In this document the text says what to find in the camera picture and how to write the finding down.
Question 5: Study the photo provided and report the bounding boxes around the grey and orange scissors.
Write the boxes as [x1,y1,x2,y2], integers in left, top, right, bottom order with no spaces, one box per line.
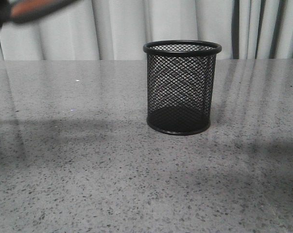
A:
[10,0,75,24]

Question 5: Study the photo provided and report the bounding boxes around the grey pleated curtain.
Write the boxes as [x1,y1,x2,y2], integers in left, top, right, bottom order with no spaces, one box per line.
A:
[0,0,293,60]

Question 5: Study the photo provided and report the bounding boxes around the black mesh pen bucket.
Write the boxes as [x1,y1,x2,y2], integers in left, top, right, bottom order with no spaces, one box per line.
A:
[143,40,222,135]

